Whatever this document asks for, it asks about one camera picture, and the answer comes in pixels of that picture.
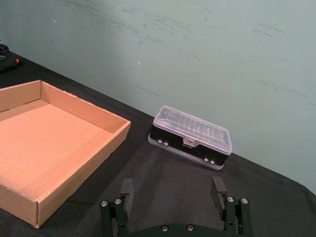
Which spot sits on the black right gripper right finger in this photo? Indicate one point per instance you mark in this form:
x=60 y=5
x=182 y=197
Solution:
x=232 y=212

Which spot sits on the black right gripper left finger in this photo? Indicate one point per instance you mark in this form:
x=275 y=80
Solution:
x=121 y=212

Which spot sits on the black table cloth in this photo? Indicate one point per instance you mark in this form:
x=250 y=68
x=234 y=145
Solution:
x=172 y=187

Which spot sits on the clear plastic case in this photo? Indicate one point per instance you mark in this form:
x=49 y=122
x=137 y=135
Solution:
x=190 y=138

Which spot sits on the shallow brown cardboard tray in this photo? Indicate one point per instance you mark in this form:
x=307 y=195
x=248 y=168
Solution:
x=54 y=145

